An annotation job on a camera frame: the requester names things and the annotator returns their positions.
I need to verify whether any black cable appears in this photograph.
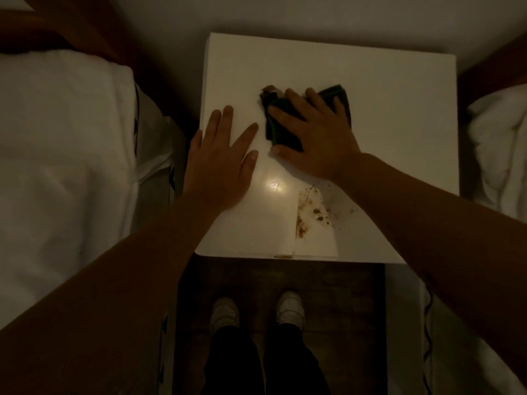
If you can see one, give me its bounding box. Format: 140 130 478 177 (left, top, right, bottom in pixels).
422 284 435 395

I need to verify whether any person's white shoe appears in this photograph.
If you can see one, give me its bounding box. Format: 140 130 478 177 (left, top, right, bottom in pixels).
210 297 240 334
274 290 306 329

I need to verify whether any person's left white shoe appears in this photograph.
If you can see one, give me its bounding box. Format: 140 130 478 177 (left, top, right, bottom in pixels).
210 297 240 334

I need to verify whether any white nightstand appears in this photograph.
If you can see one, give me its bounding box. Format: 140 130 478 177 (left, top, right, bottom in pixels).
194 33 460 265

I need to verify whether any person's left forearm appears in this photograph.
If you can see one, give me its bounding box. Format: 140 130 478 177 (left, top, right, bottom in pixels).
0 193 231 395

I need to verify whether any person's right hand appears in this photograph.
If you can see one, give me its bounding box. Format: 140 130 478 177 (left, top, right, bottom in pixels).
268 87 365 184

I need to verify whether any person's left black trouser leg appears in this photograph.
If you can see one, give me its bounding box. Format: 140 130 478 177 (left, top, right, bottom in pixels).
201 324 265 395

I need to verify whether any brown dirt stain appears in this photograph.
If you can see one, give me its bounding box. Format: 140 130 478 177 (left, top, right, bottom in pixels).
294 184 355 240

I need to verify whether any dark green cleaning cloth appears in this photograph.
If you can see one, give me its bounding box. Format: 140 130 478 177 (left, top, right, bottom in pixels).
259 84 352 153

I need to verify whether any person's right white shoe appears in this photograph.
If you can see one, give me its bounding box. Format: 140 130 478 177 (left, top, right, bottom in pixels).
274 290 306 329

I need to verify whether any grey mattress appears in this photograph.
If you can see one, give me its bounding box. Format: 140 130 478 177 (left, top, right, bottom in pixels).
134 84 188 243

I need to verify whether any wooden headboard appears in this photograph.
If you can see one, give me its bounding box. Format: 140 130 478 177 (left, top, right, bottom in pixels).
0 0 138 68
456 35 527 117

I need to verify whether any person's left hand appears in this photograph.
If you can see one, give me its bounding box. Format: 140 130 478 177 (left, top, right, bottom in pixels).
183 105 260 211

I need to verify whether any white bed duvet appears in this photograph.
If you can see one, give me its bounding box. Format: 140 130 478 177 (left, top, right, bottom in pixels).
466 83 527 223
0 48 175 330

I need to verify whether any person's right black trouser leg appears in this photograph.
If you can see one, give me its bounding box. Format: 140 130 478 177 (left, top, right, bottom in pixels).
263 322 331 395

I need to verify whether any person's black trouser leg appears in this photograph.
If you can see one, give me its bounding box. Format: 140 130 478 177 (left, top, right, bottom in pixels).
263 322 331 395
201 324 265 395

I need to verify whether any person's right forearm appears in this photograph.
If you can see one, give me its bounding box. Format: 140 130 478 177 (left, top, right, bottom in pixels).
335 154 527 385

